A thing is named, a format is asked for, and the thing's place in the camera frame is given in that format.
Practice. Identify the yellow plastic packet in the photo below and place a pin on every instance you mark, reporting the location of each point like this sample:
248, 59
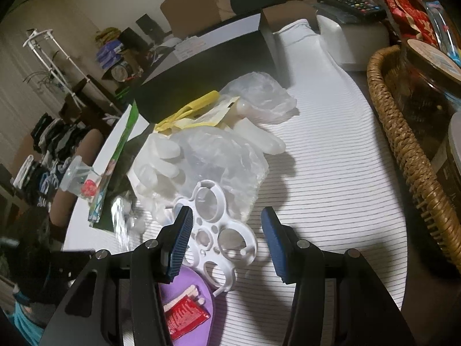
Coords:
191, 110

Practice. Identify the red sachet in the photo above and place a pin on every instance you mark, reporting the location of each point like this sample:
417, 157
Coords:
185, 317

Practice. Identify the purple plastic bowl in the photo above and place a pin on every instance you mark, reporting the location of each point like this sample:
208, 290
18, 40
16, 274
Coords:
173, 290

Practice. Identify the clear bag with red flower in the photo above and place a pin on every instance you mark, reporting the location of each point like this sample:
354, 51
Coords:
83, 180

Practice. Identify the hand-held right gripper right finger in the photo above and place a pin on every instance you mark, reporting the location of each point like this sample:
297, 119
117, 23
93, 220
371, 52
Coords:
275, 248

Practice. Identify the pile of red snack packets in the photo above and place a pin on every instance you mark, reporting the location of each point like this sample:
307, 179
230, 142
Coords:
403, 3

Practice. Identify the clear plastic bag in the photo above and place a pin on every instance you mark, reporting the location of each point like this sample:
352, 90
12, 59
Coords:
223, 158
263, 93

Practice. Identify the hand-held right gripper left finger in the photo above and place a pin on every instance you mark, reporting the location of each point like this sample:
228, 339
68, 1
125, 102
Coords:
180, 245

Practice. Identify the green printed packet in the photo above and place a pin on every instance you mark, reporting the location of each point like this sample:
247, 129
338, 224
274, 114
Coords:
119, 151

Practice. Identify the brown upholstered chair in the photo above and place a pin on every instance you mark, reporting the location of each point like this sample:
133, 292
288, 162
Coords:
65, 205

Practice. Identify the pile of folded clothes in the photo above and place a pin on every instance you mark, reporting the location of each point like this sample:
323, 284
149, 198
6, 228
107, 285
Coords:
54, 144

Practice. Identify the wicker basket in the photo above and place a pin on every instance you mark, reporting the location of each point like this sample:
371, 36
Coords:
403, 140

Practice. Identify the black remote control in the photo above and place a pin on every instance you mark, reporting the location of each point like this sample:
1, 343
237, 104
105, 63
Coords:
353, 5

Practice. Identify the black box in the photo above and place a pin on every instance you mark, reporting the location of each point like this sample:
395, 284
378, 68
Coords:
201, 65

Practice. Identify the black speaker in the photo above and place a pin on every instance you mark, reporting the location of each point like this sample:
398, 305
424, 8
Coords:
147, 27

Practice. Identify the white rubber glove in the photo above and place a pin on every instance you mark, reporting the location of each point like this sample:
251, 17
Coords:
259, 133

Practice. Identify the small open cardboard box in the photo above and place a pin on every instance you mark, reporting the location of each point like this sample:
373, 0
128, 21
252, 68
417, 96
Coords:
288, 14

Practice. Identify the clear packet with white disc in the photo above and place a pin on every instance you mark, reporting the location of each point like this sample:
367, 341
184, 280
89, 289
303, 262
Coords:
124, 220

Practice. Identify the jar with white lid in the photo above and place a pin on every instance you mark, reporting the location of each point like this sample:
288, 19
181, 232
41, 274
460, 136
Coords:
450, 158

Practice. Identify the round metal can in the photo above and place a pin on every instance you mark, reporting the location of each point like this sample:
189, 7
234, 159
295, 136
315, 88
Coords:
123, 70

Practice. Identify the glass jar with paper lid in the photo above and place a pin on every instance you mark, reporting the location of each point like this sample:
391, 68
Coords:
425, 97

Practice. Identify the stack of purple boxes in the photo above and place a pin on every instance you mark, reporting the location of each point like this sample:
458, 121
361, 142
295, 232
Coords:
110, 54

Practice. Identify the clear packet with cream card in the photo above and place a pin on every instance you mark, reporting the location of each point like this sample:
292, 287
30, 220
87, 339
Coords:
219, 110

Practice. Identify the white coat rack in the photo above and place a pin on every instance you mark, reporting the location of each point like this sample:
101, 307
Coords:
65, 61

